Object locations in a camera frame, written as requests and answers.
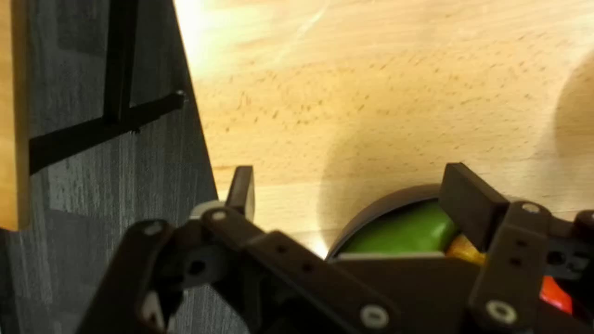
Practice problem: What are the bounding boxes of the green pear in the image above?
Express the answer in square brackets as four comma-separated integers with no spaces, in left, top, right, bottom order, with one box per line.
[338,200,459,254]

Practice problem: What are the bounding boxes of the far black bowl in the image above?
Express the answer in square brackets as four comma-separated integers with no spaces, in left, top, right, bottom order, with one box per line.
[327,183,461,261]

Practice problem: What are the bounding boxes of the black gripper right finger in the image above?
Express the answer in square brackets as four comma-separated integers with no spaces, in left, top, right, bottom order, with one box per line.
[438,163,594,334]

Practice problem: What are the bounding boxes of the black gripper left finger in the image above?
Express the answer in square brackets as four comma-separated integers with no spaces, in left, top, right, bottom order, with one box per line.
[76,165,260,334]

